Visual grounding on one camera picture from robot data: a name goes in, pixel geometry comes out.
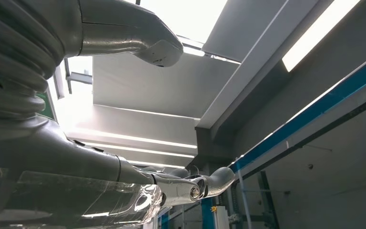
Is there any green conveyor belt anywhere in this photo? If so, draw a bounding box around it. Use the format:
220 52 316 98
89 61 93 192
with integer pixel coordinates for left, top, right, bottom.
36 92 57 121

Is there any white cabinet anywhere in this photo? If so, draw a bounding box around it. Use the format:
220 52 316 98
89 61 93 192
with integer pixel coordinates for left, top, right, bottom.
211 205 230 229

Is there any bright skylight panel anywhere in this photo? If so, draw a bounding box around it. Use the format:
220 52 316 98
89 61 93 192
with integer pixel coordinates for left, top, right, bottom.
123 0 228 45

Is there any blue horizontal beam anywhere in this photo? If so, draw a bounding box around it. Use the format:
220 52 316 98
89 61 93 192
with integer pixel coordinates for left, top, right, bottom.
228 50 366 174

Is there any wide ceiling light panel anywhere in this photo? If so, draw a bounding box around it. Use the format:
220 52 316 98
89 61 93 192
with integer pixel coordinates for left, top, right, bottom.
282 0 361 73

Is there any aluminium conveyor frame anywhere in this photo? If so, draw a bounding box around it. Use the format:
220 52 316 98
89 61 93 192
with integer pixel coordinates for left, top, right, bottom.
45 87 60 123

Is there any blue vertical post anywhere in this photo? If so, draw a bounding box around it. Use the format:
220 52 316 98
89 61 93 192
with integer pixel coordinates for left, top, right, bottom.
201 197 214 229

